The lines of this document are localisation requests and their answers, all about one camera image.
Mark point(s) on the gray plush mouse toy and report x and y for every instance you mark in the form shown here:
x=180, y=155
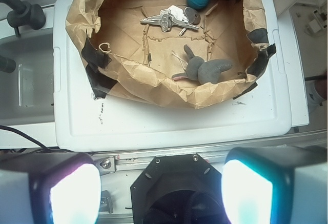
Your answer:
x=199, y=70

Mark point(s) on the aluminium rail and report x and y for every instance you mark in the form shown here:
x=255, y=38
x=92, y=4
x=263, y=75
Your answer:
x=110, y=162

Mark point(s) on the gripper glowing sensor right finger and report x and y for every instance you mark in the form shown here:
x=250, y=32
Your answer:
x=284, y=184

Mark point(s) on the black clamp handle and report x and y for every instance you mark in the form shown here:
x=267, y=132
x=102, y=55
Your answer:
x=24, y=13

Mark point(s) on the clear plastic container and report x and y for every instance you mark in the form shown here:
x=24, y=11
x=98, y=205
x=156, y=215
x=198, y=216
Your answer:
x=27, y=92

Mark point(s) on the white plastic bin lid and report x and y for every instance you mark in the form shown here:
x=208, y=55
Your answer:
x=86, y=123

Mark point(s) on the black octagonal mount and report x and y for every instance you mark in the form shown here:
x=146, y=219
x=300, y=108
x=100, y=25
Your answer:
x=178, y=189

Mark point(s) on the silver key bunch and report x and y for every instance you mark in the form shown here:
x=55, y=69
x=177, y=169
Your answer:
x=187, y=18

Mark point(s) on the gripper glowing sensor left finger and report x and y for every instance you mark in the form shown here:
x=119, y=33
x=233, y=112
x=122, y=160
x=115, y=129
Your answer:
x=54, y=187

